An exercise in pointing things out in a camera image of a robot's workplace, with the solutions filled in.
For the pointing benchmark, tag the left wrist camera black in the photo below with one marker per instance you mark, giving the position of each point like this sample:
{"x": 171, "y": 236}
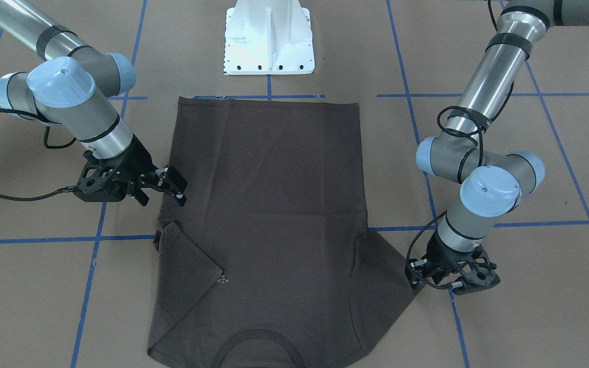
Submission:
{"x": 477, "y": 272}

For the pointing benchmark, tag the dark brown t-shirt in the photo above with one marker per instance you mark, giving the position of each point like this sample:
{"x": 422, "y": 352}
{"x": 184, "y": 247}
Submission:
{"x": 270, "y": 262}

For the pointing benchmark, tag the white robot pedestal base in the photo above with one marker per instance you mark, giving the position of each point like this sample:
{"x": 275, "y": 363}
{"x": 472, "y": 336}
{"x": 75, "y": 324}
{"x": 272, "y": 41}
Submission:
{"x": 268, "y": 38}

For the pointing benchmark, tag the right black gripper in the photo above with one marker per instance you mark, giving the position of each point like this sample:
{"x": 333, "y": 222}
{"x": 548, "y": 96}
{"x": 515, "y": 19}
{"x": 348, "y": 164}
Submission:
{"x": 135, "y": 159}

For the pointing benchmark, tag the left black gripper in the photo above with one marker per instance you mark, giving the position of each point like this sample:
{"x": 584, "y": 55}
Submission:
{"x": 436, "y": 255}

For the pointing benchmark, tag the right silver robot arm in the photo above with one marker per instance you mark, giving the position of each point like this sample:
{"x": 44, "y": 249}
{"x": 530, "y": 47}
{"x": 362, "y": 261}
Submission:
{"x": 71, "y": 88}

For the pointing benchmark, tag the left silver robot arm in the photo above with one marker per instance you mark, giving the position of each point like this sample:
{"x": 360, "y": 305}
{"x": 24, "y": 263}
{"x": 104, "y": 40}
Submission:
{"x": 491, "y": 185}

